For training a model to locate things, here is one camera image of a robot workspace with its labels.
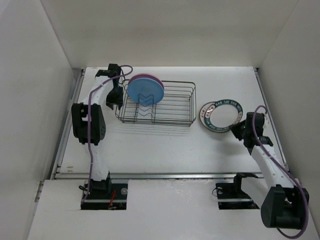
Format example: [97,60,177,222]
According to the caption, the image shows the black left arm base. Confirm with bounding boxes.
[79,182,128,211]

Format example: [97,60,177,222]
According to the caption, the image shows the grey wire dish rack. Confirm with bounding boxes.
[115,79,197,127]

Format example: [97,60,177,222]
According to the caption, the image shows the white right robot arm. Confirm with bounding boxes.
[231,112,309,230]

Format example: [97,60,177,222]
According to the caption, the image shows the white plate orange sunburst pattern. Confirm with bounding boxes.
[199,101,215,128]

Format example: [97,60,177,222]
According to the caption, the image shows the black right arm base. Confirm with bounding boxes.
[212,172,259,210]

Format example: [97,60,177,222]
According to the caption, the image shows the blue plastic plate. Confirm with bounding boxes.
[127,75,165,105]

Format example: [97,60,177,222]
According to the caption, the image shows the white plate green lettered rim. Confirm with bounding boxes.
[204,99,244,133]

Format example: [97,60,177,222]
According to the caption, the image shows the pink plastic plate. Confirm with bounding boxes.
[128,73,165,89]

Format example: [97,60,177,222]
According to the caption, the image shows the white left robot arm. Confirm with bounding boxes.
[71,63,124,199]

